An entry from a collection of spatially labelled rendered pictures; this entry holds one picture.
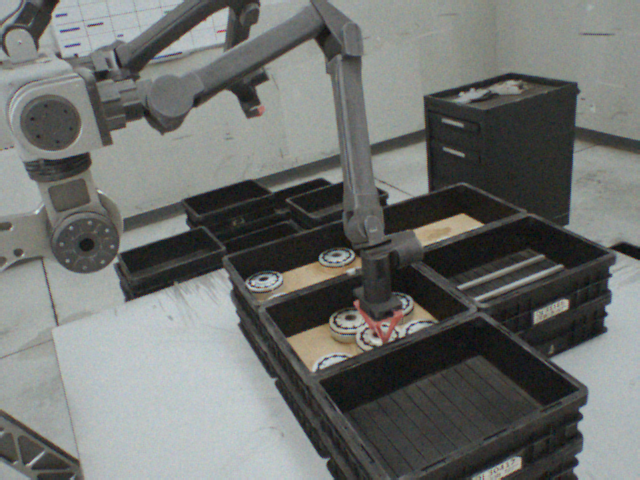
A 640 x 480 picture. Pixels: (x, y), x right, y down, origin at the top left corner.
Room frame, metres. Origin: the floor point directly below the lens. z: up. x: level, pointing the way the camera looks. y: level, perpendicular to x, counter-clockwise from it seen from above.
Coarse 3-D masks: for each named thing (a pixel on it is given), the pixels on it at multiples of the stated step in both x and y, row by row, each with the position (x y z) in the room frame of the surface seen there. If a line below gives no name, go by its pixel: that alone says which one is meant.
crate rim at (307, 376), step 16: (320, 288) 1.22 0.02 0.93; (448, 288) 1.14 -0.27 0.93; (272, 304) 1.17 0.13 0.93; (464, 304) 1.07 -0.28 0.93; (272, 320) 1.11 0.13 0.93; (448, 320) 1.02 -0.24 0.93; (272, 336) 1.08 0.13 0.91; (288, 352) 0.99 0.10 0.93; (368, 352) 0.95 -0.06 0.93; (304, 368) 0.93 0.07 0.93; (336, 368) 0.91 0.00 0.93
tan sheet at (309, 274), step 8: (312, 264) 1.52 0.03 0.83; (360, 264) 1.48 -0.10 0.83; (288, 272) 1.50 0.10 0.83; (296, 272) 1.49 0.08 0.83; (304, 272) 1.48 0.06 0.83; (312, 272) 1.48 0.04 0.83; (320, 272) 1.47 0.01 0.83; (288, 280) 1.45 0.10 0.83; (296, 280) 1.44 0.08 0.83; (304, 280) 1.44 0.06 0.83; (312, 280) 1.43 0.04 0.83; (320, 280) 1.42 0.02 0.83; (288, 288) 1.41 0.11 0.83; (296, 288) 1.40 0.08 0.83
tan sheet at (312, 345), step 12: (420, 312) 1.21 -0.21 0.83; (324, 324) 1.21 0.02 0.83; (300, 336) 1.18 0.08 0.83; (312, 336) 1.17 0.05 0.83; (324, 336) 1.16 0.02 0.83; (300, 348) 1.13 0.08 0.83; (312, 348) 1.12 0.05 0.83; (324, 348) 1.12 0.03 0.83; (336, 348) 1.11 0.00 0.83; (348, 348) 1.10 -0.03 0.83; (312, 360) 1.08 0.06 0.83
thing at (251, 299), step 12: (324, 228) 1.55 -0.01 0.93; (276, 240) 1.51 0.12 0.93; (288, 240) 1.51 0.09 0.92; (240, 252) 1.46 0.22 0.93; (228, 264) 1.40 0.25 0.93; (336, 276) 1.26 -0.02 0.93; (240, 288) 1.29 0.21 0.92; (300, 288) 1.23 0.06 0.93; (252, 300) 1.20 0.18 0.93; (264, 300) 1.20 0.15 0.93
